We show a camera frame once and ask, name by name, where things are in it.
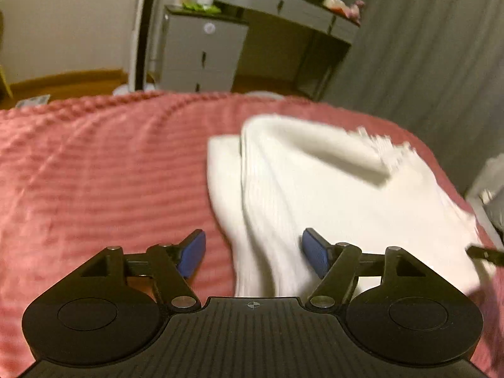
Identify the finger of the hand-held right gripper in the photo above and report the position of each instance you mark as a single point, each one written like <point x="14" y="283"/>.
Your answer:
<point x="490" y="255"/>

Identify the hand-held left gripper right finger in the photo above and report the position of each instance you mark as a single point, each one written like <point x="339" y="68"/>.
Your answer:
<point x="315" y="254"/>

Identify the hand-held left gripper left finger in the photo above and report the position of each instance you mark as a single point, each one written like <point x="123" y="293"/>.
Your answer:
<point x="192" y="254"/>

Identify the white ribbed knit sweater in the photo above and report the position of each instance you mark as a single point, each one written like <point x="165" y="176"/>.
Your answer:
<point x="315" y="181"/>

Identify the pink ribbed bedspread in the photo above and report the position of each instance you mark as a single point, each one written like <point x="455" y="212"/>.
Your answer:
<point x="98" y="165"/>

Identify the small grey cabinet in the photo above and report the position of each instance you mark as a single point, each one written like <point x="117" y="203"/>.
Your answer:
<point x="197" y="55"/>

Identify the printed paper sheet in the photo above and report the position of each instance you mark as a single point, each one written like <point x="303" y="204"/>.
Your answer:
<point x="33" y="100"/>

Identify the grey curtain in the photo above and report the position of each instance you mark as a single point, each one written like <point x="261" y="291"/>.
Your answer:
<point x="413" y="47"/>

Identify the white tower fan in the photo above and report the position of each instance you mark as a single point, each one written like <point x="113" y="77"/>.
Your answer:
<point x="143" y="27"/>

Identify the green packet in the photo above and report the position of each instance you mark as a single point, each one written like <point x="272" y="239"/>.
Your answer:
<point x="201" y="7"/>

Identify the pink plush toy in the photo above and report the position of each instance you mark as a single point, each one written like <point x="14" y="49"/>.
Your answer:
<point x="358" y="8"/>

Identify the grey dressing table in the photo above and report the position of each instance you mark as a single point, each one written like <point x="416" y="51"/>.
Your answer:
<point x="275" y="4"/>

